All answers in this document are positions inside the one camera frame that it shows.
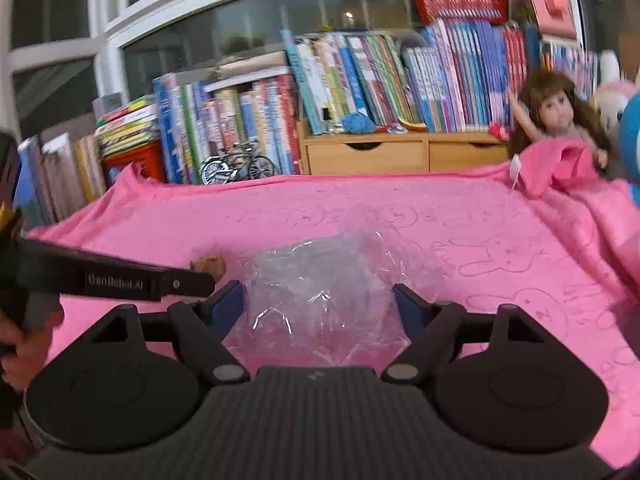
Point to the person's left hand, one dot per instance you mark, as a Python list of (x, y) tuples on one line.
[(25, 355)]

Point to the pink rabbit-print blanket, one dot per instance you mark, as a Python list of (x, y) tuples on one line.
[(450, 240)]

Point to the red plastic crate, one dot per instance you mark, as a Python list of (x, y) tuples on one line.
[(135, 162)]

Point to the row of colourful thin books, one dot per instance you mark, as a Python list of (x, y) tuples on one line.
[(400, 75)]

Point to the blue cat plush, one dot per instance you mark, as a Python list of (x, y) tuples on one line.
[(631, 135)]

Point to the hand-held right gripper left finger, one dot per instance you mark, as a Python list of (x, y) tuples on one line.
[(227, 307)]

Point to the miniature black bicycle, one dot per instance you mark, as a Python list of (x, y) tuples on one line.
[(235, 162)]

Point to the clear plastic bag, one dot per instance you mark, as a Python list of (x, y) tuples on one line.
[(320, 285)]

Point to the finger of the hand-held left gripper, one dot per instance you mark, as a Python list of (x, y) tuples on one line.
[(187, 284)]

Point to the row of beige books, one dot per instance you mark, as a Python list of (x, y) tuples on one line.
[(60, 175)]

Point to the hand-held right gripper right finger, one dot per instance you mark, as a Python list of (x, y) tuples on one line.
[(412, 307)]

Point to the brown-haired doll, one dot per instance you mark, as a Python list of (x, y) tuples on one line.
[(555, 110)]

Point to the brown dried peel piece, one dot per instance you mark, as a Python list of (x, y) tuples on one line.
[(210, 265)]

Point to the stack of flat books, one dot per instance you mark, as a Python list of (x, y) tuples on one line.
[(127, 125)]

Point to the red mesh basket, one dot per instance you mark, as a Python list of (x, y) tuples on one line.
[(460, 2)]

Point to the pink rabbit plush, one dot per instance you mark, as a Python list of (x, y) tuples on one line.
[(612, 95)]

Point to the orange curved toy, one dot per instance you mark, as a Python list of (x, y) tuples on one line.
[(410, 126)]

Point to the blue yarn ball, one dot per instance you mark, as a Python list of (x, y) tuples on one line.
[(357, 124)]

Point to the row of tall blue books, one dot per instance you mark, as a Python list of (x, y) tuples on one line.
[(225, 125)]

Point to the row of small books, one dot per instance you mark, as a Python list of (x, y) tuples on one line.
[(570, 65)]

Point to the wooden drawer organizer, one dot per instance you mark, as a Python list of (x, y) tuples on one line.
[(365, 157)]

